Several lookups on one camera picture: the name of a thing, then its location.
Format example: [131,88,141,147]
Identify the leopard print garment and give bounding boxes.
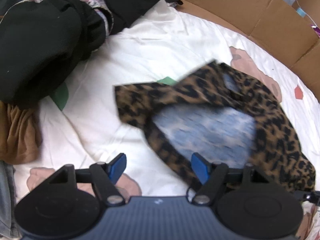
[114,62,316,192]

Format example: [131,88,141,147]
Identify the black clothes pile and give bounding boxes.
[1,0,181,108]

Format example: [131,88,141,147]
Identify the white cartoon bear bedsheet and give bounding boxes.
[15,1,319,239]

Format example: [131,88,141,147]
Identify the brown cloth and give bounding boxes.
[1,102,42,165]

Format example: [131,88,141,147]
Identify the dark grey trousers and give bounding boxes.
[0,160,21,239]

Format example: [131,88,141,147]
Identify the brown cardboard sheet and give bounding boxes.
[178,0,319,97]

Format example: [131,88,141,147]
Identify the floral patterned garment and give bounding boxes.
[5,0,114,37]

